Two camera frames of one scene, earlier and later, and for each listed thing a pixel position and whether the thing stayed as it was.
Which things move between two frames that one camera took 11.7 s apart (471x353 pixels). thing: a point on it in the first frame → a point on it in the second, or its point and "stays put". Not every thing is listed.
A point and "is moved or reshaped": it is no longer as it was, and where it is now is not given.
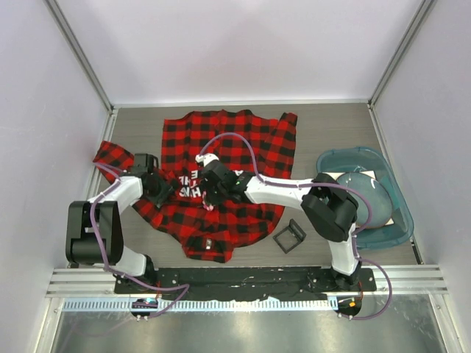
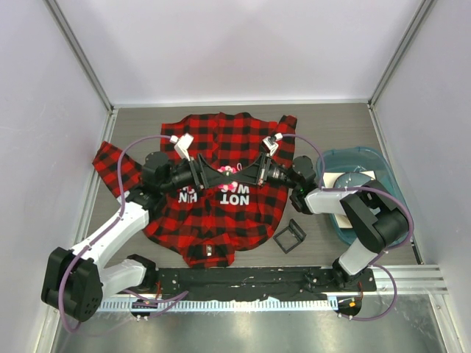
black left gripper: x=165 y=192 → x=202 y=174
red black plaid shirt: x=243 y=139 is moved or reshaped
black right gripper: x=215 y=200 → x=257 y=173
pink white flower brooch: x=208 y=207 is moved or reshaped
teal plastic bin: x=362 y=159 stays put
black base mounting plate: x=246 y=281 stays put
